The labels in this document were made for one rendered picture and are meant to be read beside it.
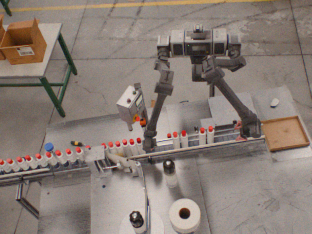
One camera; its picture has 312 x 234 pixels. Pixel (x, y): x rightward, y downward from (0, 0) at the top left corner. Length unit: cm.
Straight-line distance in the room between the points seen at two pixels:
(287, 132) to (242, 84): 149
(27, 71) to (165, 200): 203
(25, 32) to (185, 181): 231
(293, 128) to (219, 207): 89
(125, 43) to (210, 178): 276
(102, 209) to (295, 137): 155
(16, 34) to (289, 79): 308
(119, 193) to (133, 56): 247
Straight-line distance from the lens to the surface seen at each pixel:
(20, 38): 399
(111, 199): 258
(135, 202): 254
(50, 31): 412
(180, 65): 445
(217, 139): 273
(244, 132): 233
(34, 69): 375
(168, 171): 232
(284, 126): 292
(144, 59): 459
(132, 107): 225
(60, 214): 271
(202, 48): 249
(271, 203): 260
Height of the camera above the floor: 320
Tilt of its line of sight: 54 degrees down
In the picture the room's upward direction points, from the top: 11 degrees counter-clockwise
